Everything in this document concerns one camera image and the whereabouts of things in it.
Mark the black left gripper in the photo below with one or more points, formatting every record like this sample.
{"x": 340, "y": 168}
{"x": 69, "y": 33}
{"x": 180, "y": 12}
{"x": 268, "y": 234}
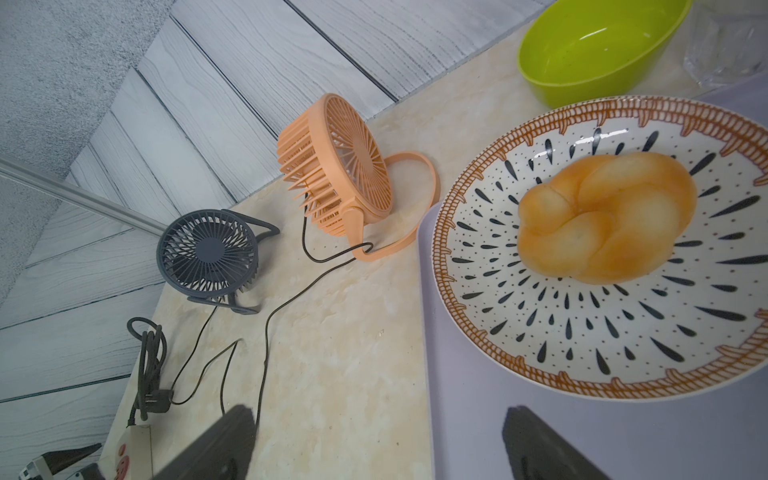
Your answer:
{"x": 51, "y": 463}

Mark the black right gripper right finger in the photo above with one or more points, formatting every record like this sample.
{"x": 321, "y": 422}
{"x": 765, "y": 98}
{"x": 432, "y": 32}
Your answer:
{"x": 536, "y": 451}

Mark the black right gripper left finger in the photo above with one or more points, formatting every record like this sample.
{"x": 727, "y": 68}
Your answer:
{"x": 223, "y": 451}

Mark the white red power strip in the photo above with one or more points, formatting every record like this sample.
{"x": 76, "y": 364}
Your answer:
{"x": 131, "y": 457}

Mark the orange desk fan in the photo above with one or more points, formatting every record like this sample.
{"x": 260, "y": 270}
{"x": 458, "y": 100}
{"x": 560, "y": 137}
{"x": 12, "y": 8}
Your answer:
{"x": 329, "y": 156}

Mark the lavender tray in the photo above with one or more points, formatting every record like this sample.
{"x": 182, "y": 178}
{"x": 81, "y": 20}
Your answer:
{"x": 719, "y": 433}

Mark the patterned ceramic plate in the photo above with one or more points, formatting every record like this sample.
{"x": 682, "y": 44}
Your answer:
{"x": 697, "y": 322}

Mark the knotted bread roll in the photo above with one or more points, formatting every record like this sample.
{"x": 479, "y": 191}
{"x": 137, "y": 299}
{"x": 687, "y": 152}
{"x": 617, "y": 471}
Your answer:
{"x": 607, "y": 218}

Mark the green plastic bowl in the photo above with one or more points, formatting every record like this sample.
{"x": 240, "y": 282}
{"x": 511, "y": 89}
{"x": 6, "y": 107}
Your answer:
{"x": 582, "y": 50}

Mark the clear glass cup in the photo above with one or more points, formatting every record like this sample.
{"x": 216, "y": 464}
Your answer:
{"x": 727, "y": 41}

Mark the left metal frame post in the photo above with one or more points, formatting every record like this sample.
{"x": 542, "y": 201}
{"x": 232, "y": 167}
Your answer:
{"x": 77, "y": 196}

